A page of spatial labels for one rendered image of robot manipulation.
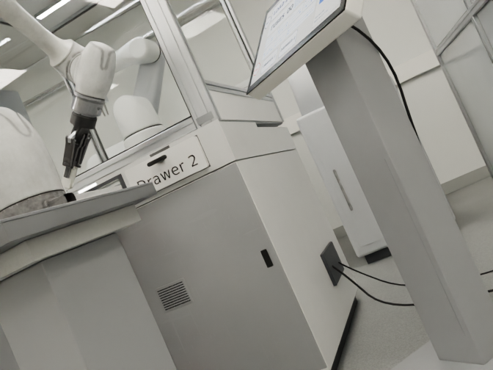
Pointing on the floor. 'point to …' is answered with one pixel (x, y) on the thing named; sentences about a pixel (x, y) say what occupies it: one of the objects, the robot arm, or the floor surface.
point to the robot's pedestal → (79, 301)
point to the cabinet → (244, 269)
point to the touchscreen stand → (406, 205)
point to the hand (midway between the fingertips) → (68, 177)
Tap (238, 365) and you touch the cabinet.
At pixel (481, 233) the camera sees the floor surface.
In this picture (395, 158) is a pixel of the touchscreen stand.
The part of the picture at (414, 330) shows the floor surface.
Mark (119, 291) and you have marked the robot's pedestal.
